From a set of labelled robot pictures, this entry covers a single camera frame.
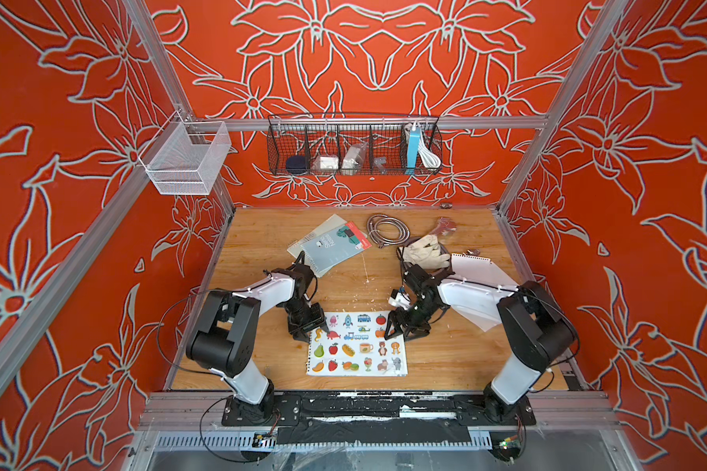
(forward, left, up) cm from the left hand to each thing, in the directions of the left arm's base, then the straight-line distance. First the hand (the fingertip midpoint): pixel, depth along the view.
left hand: (322, 332), depth 86 cm
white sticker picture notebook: (-3, -10, 0) cm, 10 cm away
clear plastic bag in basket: (+44, -6, +31) cm, 55 cm away
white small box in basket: (+40, +1, +33) cm, 52 cm away
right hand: (-1, -20, +3) cm, 20 cm away
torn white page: (+26, -52, 0) cm, 58 cm away
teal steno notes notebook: (+32, 0, 0) cm, 32 cm away
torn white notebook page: (-5, -34, +32) cm, 47 cm away
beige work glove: (+32, -34, +2) cm, 46 cm away
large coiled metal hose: (+27, -24, +6) cm, 36 cm away
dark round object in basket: (+48, +13, +26) cm, 56 cm away
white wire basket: (+42, +48, +31) cm, 71 cm away
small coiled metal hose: (+41, -19, +2) cm, 45 cm away
